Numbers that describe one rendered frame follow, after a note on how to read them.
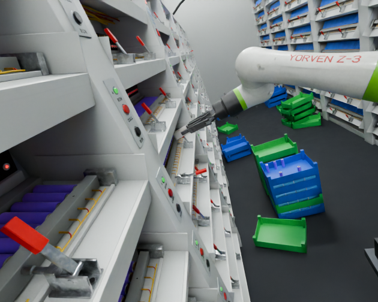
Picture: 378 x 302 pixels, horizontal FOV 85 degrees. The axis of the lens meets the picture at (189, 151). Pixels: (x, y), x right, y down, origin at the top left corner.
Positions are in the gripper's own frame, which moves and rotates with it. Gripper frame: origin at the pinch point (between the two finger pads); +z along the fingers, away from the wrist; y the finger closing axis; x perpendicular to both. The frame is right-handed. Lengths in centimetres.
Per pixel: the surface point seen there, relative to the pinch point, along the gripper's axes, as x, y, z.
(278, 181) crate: -68, 31, -27
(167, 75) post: 21.8, 18.1, -4.1
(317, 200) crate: -94, 30, -43
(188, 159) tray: -7.6, -11.2, 0.5
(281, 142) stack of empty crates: -73, 80, -45
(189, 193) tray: -8.1, -33.0, -0.7
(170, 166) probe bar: -2.6, -21.3, 4.3
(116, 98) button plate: 24, -48, -7
